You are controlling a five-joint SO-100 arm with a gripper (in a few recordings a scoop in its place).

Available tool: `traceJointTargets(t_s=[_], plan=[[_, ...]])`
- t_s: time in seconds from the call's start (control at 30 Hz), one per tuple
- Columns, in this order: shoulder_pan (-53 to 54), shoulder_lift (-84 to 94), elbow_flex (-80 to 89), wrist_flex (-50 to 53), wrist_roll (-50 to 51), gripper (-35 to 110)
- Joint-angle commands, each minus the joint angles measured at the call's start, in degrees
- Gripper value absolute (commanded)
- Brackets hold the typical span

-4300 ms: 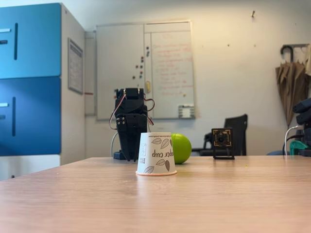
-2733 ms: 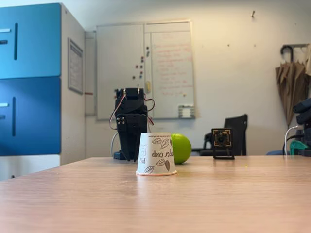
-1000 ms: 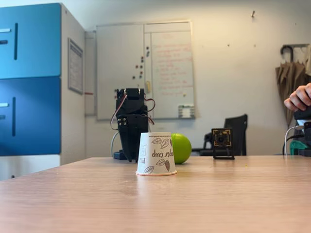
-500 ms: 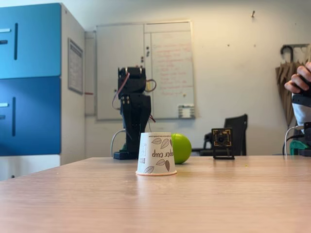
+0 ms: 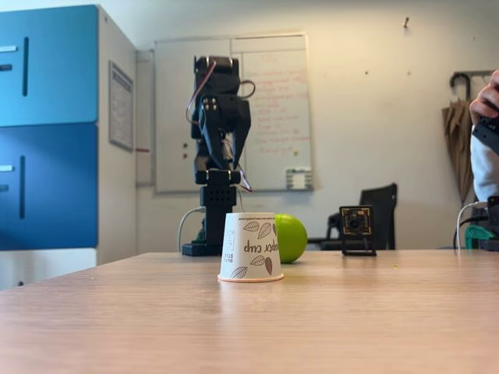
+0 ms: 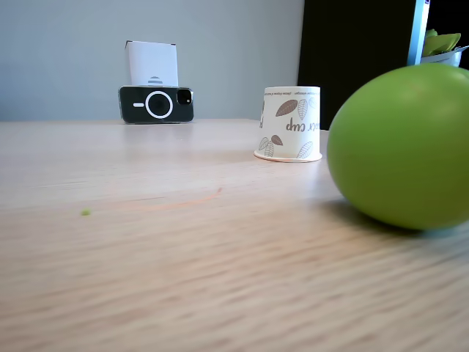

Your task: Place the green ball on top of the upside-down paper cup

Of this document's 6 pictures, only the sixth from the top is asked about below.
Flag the black smartphone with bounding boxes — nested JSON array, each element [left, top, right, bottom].
[[117, 85, 196, 125]]

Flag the black panel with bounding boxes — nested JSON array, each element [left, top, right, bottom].
[[297, 0, 418, 131]]

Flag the light blue frame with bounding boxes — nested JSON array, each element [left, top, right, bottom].
[[407, 0, 432, 67]]

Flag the white leaf-print paper cup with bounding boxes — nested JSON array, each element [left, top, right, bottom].
[[254, 86, 324, 163]]

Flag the bowl with green items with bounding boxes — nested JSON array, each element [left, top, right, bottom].
[[420, 29, 469, 69]]

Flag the green ball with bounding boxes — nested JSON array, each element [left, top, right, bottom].
[[326, 62, 469, 231]]

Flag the white cardboard box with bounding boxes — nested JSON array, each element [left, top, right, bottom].
[[124, 40, 180, 89]]

